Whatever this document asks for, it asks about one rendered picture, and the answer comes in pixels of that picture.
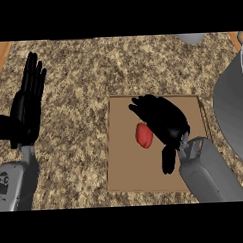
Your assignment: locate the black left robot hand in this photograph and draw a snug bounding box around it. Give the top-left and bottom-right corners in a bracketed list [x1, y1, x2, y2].
[0, 51, 52, 151]

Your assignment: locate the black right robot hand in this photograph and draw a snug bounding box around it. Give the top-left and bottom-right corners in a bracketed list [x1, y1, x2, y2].
[127, 92, 193, 177]

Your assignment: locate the red bell pepper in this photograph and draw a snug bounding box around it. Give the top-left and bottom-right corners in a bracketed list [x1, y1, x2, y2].
[134, 121, 155, 150]

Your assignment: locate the brown square tray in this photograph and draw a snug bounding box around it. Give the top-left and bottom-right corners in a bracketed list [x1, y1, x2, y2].
[102, 91, 217, 196]

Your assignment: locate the large grey pot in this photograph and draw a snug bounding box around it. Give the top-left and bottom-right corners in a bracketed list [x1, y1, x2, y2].
[209, 31, 243, 172]

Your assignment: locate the pale grey round object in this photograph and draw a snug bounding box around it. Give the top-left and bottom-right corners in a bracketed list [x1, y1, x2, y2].
[175, 33, 207, 46]

